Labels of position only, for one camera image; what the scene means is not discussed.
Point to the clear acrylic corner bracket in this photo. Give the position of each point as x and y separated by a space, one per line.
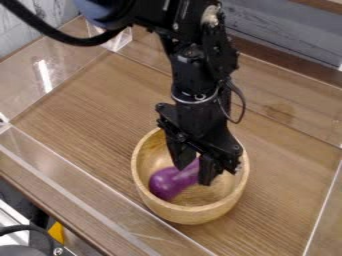
118 42

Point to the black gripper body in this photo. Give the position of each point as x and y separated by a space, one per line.
204 121

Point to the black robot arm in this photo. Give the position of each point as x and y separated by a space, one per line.
192 29

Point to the brown wooden bowl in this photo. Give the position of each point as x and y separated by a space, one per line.
199 204

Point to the yellow black machine base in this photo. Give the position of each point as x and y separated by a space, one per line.
44 241

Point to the purple toy eggplant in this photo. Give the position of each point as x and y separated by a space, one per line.
169 181

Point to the clear acrylic tray walls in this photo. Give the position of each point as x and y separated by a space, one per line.
86 138

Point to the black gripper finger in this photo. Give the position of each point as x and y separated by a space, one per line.
211 168
183 152

